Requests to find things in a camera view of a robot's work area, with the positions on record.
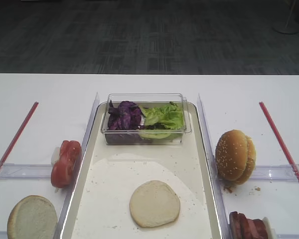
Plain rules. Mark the right long clear divider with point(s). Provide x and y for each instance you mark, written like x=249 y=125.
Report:
x=222 y=221

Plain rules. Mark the purple cabbage leaves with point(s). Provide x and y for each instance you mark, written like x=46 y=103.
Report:
x=127 y=116

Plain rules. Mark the rear tomato slice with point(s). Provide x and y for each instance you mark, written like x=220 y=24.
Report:
x=69 y=151

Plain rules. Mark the left long clear divider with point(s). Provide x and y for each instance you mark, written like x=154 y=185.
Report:
x=86 y=134

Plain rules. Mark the rear bun top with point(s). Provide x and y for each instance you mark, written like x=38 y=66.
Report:
x=251 y=161

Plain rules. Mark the white tomato holder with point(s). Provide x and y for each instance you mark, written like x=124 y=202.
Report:
x=55 y=156

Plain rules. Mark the long clear divider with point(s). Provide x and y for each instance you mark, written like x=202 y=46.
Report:
x=222 y=221
x=86 y=134

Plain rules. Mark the red tape strip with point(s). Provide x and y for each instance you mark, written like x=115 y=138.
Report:
x=18 y=133
x=280 y=140

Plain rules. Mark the left red tape strip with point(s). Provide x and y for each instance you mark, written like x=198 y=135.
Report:
x=18 y=133

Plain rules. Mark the bun half leaning left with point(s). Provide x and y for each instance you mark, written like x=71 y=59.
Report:
x=33 y=217

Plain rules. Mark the clear cross divider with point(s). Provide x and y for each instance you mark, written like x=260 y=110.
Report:
x=25 y=171
x=281 y=173

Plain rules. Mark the right clear cross divider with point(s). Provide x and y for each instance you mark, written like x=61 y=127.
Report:
x=281 y=173

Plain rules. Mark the white meat holder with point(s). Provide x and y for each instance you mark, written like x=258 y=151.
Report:
x=268 y=227

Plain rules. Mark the right red tape strip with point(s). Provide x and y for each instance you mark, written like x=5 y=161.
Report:
x=280 y=140

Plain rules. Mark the clear plastic salad container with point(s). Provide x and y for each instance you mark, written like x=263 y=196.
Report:
x=145 y=136

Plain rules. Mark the bottom bun slice on tray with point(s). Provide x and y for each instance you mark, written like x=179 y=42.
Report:
x=153 y=204

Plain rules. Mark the front sesame bun top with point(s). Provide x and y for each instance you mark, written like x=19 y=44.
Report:
x=231 y=155

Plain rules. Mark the front tomato slice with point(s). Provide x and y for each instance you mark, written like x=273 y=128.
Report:
x=62 y=171

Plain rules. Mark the white metal serving tray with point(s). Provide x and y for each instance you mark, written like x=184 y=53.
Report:
x=109 y=174

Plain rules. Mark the tomato slice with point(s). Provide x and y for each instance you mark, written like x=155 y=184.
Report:
x=69 y=151
x=62 y=171

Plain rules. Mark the green lettuce pile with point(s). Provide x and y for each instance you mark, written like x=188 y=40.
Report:
x=168 y=116

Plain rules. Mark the left clear cross divider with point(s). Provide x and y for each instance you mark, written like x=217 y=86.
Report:
x=25 y=171

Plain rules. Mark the rear meat slice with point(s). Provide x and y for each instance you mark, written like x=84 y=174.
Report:
x=255 y=229

